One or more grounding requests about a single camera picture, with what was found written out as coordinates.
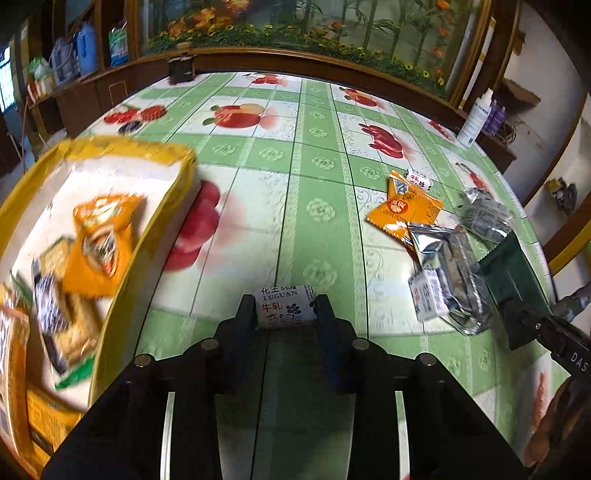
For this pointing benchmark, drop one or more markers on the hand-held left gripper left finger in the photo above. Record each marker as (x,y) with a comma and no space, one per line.
(242,323)

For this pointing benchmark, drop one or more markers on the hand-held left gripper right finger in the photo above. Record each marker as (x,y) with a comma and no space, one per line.
(328,327)

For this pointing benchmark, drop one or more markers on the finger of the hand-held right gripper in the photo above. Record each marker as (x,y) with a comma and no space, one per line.
(524,323)

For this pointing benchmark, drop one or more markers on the small white candy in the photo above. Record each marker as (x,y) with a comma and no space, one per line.
(418,179)
(286,307)

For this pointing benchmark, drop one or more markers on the dark green snack packet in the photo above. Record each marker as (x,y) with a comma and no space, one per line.
(508,267)

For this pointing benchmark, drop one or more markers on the crinkled silver snack packet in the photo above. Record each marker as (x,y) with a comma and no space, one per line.
(485,214)

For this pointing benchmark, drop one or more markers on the small orange snack packet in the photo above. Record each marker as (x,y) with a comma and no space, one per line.
(406,214)

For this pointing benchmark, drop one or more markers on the orange snack packet with emblem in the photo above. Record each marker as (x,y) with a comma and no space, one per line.
(101,258)

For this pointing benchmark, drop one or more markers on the long cracker pack black stripe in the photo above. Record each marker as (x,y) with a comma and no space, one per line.
(60,318)

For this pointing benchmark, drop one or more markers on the white tray with yellow rim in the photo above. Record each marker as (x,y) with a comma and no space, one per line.
(120,180)

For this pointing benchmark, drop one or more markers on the large orange snack packet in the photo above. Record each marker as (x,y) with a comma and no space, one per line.
(53,415)

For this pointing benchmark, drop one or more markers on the person's right hand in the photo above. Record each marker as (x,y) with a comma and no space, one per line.
(556,420)

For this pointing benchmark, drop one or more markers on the grey metal flashlight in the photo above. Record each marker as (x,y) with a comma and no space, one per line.
(575,302)

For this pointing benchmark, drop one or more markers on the white milk candy box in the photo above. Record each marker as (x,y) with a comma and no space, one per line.
(427,295)

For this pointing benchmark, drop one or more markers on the green fruit print tablecloth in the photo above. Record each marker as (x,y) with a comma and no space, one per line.
(295,184)

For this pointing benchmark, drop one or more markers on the purple bottle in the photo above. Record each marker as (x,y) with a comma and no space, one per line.
(501,121)
(492,117)

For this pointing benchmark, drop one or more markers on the white spray bottle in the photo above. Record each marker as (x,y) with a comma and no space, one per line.
(474,122)

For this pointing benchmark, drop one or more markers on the dark glass jar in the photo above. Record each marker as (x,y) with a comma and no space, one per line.
(181,69)

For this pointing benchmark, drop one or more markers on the rolled white yellow mat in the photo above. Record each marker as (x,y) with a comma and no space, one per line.
(481,50)

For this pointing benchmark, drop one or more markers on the glass cabinet with artificial flowers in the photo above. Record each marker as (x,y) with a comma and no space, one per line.
(323,23)

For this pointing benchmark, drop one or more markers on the red white carton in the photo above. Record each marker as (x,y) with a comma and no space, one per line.
(41,86)

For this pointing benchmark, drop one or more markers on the grey thermos jug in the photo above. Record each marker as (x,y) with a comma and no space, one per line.
(63,62)

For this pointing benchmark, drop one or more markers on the blue thermos jug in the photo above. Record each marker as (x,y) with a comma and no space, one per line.
(87,46)

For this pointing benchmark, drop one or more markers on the green white bag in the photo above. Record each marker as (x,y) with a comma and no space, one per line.
(39,69)

